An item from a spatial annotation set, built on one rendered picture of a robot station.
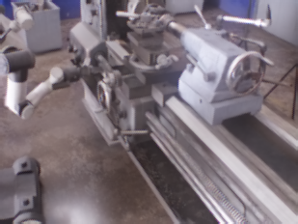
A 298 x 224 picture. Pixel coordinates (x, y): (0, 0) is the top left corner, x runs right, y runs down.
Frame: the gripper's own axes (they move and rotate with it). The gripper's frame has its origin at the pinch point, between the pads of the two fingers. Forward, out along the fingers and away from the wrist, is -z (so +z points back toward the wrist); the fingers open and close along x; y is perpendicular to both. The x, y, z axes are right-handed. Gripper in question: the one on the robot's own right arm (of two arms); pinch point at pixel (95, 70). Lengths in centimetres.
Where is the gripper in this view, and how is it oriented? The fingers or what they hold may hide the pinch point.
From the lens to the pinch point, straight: 200.0
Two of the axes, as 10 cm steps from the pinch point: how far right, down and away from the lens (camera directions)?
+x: -3.8, 0.3, 9.2
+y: 2.0, 9.8, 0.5
